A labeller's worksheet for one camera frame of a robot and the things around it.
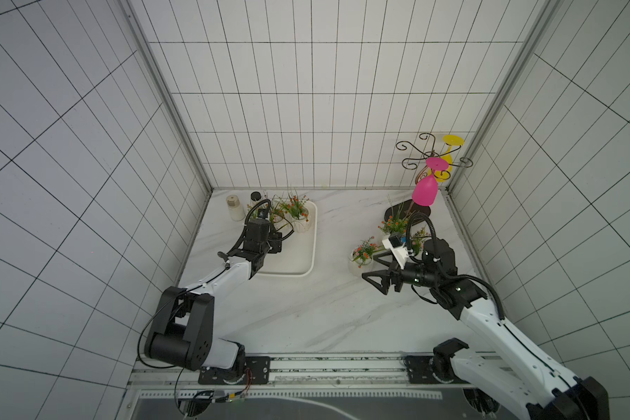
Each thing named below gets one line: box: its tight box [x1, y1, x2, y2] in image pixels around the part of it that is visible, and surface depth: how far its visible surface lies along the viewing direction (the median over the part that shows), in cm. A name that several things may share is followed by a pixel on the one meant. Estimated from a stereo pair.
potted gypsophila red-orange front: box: [280, 191, 310, 233], surface depth 102 cm
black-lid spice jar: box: [250, 190, 263, 208], surface depth 106 cm
